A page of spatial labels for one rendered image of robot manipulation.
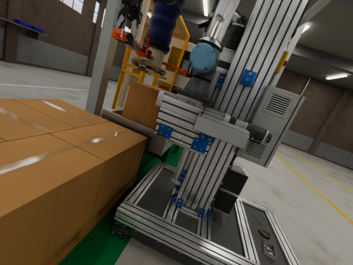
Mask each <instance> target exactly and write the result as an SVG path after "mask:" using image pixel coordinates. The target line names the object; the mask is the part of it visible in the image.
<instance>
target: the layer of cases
mask: <svg viewBox="0 0 353 265"><path fill-rule="evenodd" d="M147 141H148V137H146V136H143V135H141V134H139V133H137V132H134V131H132V130H130V129H127V128H124V127H122V126H120V125H117V124H115V123H113V122H111V121H108V120H106V119H104V118H101V117H99V116H97V115H94V114H92V113H90V112H88V111H85V110H83V109H81V108H78V107H76V106H74V105H71V104H69V103H67V102H64V101H62V100H60V99H10V98H0V265H40V264H41V263H42V262H43V261H44V260H45V259H46V258H47V257H48V256H49V255H50V254H52V253H53V252H54V251H55V250H56V249H57V248H58V247H59V246H60V245H61V244H62V243H63V242H65V241H66V240H67V239H68V238H69V237H70V236H71V235H72V234H73V233H74V232H75V231H76V230H78V229H79V228H80V227H81V226H82V225H83V224H84V223H85V222H86V221H87V220H88V219H89V218H90V217H92V216H93V215H94V214H95V213H96V212H97V211H98V210H99V209H100V208H101V207H102V206H103V205H105V204H106V203H107V202H108V201H109V200H110V199H111V198H112V197H113V196H114V195H115V194H116V193H118V192H119V191H120V190H121V189H122V188H123V187H124V186H125V185H126V184H127V183H128V182H129V181H130V180H132V179H133V178H134V177H135V176H136V175H137V172H138V169H139V166H140V163H141V159H142V156H143V153H144V150H145V147H146V144H147Z"/></svg>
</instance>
